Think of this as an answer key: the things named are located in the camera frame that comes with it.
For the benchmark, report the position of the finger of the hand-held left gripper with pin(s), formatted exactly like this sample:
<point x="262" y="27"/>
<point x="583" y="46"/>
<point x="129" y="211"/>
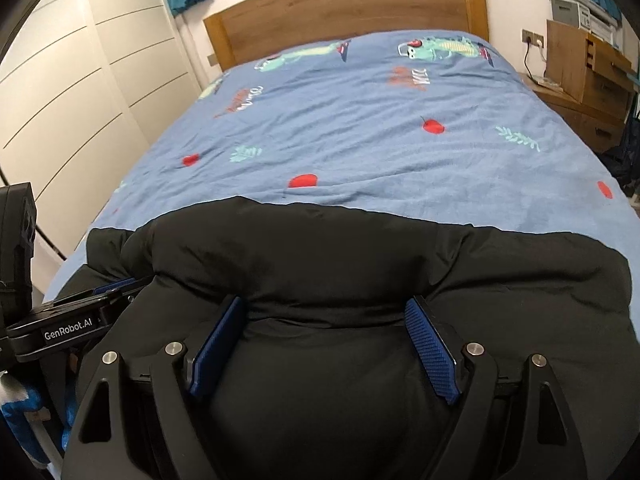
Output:
<point x="117" y="290"/>

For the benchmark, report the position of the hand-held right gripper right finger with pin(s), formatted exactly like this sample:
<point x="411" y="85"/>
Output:
<point x="432" y="355"/>

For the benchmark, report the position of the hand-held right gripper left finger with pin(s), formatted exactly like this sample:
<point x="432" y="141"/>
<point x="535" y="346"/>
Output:
<point x="215" y="350"/>

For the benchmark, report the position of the black puffer jacket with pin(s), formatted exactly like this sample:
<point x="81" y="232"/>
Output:
<point x="350" y="270"/>

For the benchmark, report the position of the blue and white cloth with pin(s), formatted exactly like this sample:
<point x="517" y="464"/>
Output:
<point x="20" y="410"/>

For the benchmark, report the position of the white wardrobe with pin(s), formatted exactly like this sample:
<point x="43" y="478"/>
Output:
<point x="100" y="85"/>

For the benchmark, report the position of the bed with blue duvet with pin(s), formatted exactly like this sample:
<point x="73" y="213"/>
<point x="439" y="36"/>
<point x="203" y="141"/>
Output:
<point x="350" y="125"/>

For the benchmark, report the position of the dark blue bag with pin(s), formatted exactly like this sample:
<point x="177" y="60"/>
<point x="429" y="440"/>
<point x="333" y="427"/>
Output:
<point x="627" y="155"/>

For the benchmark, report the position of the wooden nightstand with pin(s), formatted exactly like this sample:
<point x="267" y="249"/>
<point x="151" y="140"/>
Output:
<point x="585" y="120"/>

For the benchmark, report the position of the wooden drawer cabinet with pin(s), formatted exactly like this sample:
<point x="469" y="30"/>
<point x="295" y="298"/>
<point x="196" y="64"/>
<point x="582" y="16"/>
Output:
<point x="565" y="60"/>

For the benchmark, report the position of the wooden headboard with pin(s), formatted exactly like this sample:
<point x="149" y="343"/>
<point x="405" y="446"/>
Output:
<point x="350" y="10"/>

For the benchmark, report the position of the grey white printer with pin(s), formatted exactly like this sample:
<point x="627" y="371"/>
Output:
<point x="567" y="10"/>

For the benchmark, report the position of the wall socket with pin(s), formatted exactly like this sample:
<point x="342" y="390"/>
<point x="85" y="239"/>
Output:
<point x="533" y="37"/>

